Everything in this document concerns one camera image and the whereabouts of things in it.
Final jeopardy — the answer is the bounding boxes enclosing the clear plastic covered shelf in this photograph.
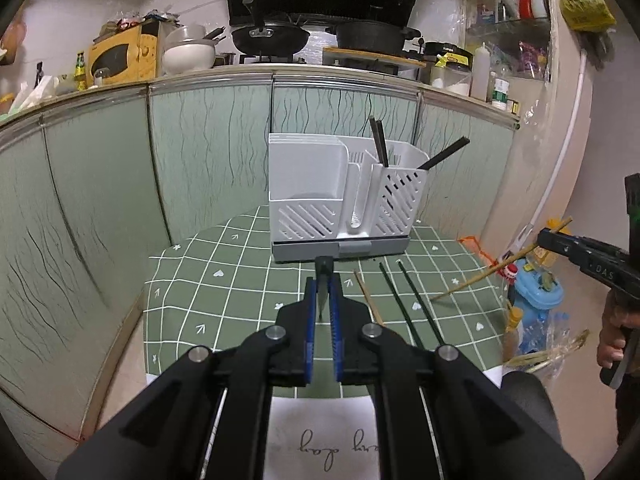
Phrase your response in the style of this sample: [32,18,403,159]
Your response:
[462,0,553,83]

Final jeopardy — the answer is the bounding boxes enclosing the light wooden chopstick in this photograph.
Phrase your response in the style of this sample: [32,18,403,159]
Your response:
[429,216,574,303]

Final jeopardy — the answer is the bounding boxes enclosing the blue plastic container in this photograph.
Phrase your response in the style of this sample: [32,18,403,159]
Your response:
[512,257,563,311]

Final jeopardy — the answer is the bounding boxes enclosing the white clamp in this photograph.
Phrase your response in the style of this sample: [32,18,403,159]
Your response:
[495,222,533,271]

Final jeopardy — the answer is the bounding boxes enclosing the black wok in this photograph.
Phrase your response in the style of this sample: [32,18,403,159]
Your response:
[231,22,312,56]

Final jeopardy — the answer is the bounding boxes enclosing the brown wooden chopstick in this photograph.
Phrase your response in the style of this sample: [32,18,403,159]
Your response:
[354,270,385,327]

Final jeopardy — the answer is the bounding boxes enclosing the white plastic packet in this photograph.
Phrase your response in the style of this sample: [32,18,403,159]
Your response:
[10,75,56,111]

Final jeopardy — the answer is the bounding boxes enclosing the black cast iron pot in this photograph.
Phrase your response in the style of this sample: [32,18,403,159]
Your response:
[334,21,422,53]

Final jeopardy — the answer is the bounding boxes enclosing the black chopstick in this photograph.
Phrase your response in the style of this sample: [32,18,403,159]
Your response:
[416,136,470,170]
[315,256,335,321]
[396,259,442,347]
[369,116,388,167]
[376,120,392,167]
[419,138,472,172]
[378,261,427,347]

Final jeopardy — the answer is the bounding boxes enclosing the person's right leg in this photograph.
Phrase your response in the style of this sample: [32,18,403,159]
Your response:
[500,370,561,480]

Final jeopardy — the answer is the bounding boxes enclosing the clear plastic water bottles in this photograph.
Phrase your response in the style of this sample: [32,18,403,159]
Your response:
[520,310,571,356]

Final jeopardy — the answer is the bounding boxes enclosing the white utensil holder grey base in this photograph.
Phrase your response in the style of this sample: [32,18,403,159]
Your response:
[267,132,430,263]

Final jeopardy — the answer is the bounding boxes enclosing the white squeeze bottle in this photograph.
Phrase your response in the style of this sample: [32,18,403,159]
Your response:
[470,42,491,102]

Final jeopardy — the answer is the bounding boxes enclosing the wooden board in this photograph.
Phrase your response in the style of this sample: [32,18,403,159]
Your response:
[322,46,428,68]

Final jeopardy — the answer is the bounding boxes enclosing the yellow oil bottle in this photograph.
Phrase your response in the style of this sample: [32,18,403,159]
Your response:
[502,305,523,361]

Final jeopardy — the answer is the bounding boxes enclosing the white pot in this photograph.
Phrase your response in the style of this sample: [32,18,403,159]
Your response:
[162,40,218,77]

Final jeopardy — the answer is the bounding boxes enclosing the white pipe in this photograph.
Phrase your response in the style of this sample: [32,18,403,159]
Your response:
[530,47,591,231]

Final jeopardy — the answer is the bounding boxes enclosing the white bottle green label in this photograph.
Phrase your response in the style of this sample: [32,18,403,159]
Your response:
[491,79,511,111]

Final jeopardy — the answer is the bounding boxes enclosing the person's right hand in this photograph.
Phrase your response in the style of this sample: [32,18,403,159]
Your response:
[596,290,632,378]

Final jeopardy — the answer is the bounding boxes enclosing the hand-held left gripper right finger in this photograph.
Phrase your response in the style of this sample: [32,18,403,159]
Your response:
[327,272,586,480]

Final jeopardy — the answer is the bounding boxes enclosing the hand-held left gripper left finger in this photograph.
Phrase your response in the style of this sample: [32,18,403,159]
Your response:
[55,277,321,480]

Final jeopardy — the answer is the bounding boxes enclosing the clear jar yellow lid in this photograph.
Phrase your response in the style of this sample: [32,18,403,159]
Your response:
[530,217,573,266]

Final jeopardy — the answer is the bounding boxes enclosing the yellow microwave oven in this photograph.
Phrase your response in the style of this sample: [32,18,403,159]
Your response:
[87,22,166,88]

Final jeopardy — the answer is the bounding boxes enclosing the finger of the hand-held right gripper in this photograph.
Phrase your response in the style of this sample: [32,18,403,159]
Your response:
[536,227,583,263]

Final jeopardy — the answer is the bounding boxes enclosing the yellow hanging bag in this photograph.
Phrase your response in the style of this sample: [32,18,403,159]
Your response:
[560,0,617,31]

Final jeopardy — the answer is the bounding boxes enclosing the green checked tablecloth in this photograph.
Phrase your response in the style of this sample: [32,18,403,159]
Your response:
[142,205,506,480]

